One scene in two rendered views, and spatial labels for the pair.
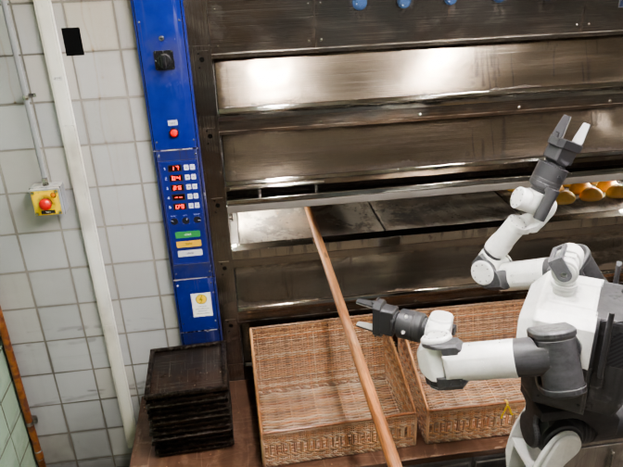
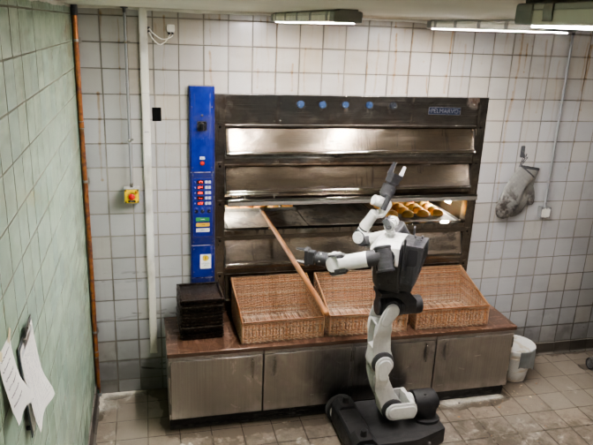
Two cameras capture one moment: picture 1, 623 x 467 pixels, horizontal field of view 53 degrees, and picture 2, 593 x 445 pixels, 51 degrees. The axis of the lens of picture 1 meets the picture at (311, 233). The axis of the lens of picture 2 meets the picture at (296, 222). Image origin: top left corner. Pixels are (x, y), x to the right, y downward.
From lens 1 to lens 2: 1.98 m
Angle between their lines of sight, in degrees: 10
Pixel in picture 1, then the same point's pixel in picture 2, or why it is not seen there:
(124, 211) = (169, 205)
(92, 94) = (161, 141)
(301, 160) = (266, 182)
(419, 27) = (329, 117)
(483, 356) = (353, 257)
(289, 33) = (265, 116)
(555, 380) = (382, 265)
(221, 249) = (219, 230)
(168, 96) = (201, 144)
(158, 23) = (201, 108)
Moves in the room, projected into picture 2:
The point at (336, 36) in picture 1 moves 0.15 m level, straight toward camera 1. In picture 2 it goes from (288, 119) to (289, 123)
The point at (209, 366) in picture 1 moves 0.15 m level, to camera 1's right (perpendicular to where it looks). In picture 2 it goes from (212, 291) to (235, 291)
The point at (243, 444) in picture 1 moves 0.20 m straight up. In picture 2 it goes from (228, 336) to (228, 308)
